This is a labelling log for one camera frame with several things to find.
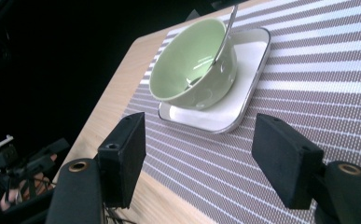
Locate black cable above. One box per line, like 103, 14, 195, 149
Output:
102, 206, 137, 224

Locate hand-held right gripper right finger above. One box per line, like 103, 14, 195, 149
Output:
251, 113, 326, 210

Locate white square plate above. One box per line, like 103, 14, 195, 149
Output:
158, 27, 271, 134

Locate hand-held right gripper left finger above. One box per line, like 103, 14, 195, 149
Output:
97, 111, 147, 209

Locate silver metal spoon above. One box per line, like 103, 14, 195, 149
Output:
186, 4, 240, 90

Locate striped woven placemat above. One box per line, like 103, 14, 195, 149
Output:
121, 0, 361, 224

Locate green ceramic bowl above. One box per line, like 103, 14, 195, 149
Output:
148, 17, 239, 111

